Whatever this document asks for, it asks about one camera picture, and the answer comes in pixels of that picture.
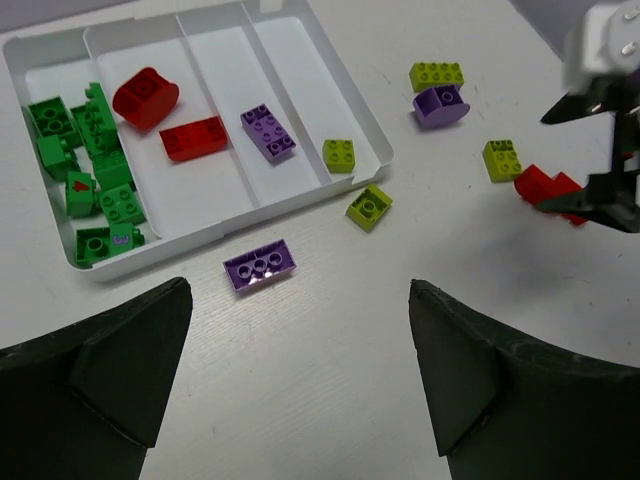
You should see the red stepped brick right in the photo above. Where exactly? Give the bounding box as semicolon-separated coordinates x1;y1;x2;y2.
513;164;582;208

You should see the green 2x4 brick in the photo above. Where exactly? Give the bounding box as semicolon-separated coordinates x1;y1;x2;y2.
70;82;119;159

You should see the green 2x2 brick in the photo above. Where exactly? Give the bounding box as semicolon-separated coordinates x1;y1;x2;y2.
110;223;145;251
99;184;146;226
36;135;80;182
27;96;82;148

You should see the purple 2x3 brick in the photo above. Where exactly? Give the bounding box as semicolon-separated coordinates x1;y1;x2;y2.
223;239;297;293

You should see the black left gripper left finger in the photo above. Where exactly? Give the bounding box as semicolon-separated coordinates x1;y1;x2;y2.
1;277;193;480

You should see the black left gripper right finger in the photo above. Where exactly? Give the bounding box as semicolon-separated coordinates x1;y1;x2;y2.
409;280;639;479

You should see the purple curved brick with print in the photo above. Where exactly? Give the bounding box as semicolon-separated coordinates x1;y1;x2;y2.
240;104;296;165

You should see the white divided sorting tray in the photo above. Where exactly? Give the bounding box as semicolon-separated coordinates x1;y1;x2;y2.
2;1;394;282

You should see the lime 2x2 brick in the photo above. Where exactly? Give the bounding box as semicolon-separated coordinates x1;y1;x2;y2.
482;139;523;183

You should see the lime 2x4 brick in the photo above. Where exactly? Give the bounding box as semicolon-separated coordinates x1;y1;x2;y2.
409;62;465;93

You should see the purple rounded brick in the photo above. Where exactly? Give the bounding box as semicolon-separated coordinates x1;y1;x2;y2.
413;84;471;130

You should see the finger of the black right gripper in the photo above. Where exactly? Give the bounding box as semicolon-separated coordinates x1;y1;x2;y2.
535;172;639;233
541;74;639;125

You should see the red flower brick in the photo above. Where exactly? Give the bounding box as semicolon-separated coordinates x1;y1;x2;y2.
112;67;180;131

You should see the red 2x4 brick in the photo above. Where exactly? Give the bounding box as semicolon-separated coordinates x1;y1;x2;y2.
159;116;228;163

